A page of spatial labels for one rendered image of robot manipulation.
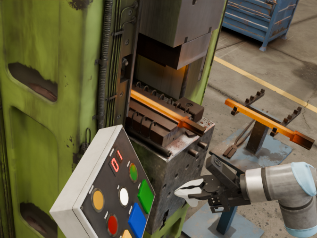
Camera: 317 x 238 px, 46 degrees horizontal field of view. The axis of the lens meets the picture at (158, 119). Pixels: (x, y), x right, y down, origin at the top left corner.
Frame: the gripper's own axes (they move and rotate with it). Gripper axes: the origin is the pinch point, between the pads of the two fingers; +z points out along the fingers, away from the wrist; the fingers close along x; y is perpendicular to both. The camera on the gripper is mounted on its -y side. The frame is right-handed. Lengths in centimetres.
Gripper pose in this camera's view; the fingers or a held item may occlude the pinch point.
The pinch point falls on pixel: (178, 190)
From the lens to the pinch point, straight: 111.5
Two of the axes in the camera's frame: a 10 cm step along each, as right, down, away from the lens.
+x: 2.1, -5.3, 8.2
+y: 3.6, 8.2, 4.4
